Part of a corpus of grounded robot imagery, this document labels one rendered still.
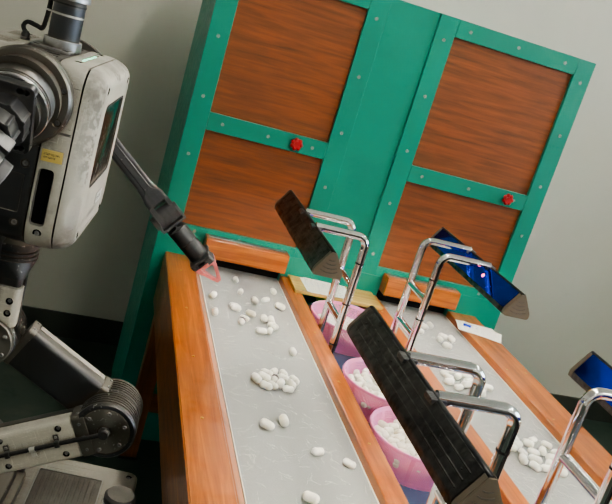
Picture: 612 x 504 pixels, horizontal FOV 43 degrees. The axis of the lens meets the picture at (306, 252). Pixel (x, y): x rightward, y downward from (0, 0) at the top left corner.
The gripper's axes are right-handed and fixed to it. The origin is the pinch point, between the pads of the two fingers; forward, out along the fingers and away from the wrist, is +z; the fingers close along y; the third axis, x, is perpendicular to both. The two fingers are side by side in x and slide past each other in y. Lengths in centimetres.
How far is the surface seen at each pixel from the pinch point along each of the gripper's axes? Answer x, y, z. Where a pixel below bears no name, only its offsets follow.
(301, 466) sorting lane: 0, -73, 21
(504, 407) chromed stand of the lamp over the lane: -42, -107, 12
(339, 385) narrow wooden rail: -13.3, -35.4, 32.0
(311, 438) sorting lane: -4, -61, 24
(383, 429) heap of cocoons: -17, -51, 40
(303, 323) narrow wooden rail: -11.7, 3.9, 29.7
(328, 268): -29.1, -32.1, 3.9
